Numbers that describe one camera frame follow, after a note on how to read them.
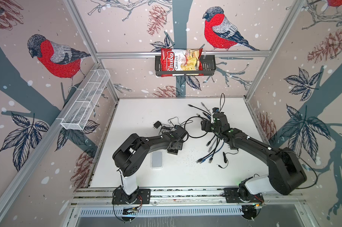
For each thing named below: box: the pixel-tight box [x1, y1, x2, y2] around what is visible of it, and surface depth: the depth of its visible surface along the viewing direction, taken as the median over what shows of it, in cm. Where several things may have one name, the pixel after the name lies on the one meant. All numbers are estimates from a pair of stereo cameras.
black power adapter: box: [153, 120, 162, 129], surface depth 105 cm
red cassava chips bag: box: [160, 47, 205, 78], surface depth 90 cm
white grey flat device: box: [151, 150, 163, 169], surface depth 85 cm
